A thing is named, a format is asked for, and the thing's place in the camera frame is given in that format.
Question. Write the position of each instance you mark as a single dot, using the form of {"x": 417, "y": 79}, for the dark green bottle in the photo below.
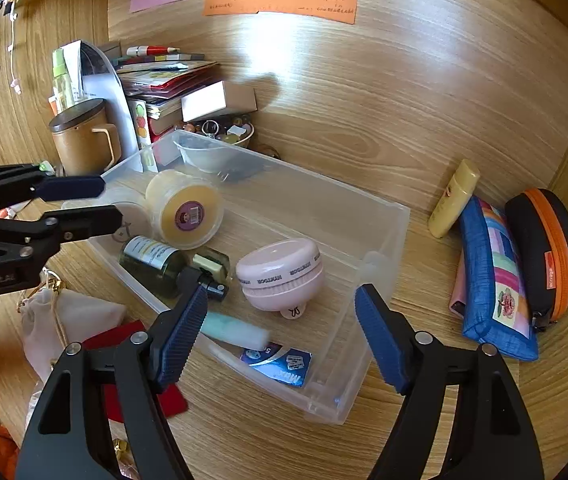
{"x": 149, "y": 265}

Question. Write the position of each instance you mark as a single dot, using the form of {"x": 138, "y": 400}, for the clear plastic bin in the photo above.
{"x": 348, "y": 240}

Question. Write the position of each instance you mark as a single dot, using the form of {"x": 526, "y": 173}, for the yellow tube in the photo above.
{"x": 451, "y": 200}

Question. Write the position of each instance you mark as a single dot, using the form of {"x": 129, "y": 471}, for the blue patchwork pouch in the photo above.
{"x": 493, "y": 270}

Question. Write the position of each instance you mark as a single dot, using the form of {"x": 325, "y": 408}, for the wooden desktop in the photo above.
{"x": 264, "y": 440}

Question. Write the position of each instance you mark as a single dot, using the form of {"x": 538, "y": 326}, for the pink flat case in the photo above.
{"x": 457, "y": 290}

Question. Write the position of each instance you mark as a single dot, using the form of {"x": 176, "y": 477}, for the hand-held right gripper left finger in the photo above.
{"x": 184, "y": 335}

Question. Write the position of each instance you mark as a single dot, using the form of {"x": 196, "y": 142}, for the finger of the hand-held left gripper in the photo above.
{"x": 89, "y": 222}
{"x": 71, "y": 187}

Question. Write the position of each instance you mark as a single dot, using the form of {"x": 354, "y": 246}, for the white bowl of beads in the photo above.
{"x": 204, "y": 152}

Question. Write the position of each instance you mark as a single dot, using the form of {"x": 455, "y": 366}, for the blue staple box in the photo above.
{"x": 279, "y": 362}

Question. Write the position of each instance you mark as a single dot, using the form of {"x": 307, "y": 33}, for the pale cardboard box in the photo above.
{"x": 214, "y": 100}

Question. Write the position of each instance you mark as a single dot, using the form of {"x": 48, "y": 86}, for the green spray bottle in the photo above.
{"x": 64, "y": 80}

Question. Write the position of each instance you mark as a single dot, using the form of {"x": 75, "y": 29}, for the red white pen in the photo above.
{"x": 151, "y": 50}

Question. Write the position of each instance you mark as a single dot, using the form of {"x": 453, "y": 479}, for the red velvet pouch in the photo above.
{"x": 114, "y": 335}

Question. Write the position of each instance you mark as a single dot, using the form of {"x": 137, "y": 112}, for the white round jar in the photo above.
{"x": 134, "y": 215}

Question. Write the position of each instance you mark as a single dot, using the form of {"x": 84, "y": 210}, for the stack of books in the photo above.
{"x": 164, "y": 80}

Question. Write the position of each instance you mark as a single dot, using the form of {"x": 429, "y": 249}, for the mint green tube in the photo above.
{"x": 236, "y": 332}

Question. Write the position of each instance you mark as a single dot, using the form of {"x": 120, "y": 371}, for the gold ribbon bow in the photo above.
{"x": 121, "y": 447}

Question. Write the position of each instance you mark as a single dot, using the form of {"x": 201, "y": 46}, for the black case with orange zipper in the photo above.
{"x": 558, "y": 250}

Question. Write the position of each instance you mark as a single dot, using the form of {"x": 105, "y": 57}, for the pink round desktop vacuum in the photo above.
{"x": 279, "y": 275}

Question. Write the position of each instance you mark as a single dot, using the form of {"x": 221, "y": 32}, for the yellow round jar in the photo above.
{"x": 186, "y": 212}

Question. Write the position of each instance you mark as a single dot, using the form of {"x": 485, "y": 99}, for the box with coloured dots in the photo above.
{"x": 141, "y": 125}

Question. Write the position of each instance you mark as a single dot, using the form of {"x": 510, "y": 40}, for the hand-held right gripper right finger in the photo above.
{"x": 381, "y": 340}

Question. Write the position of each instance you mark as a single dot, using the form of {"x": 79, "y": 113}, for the brown mug with lid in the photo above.
{"x": 81, "y": 145}

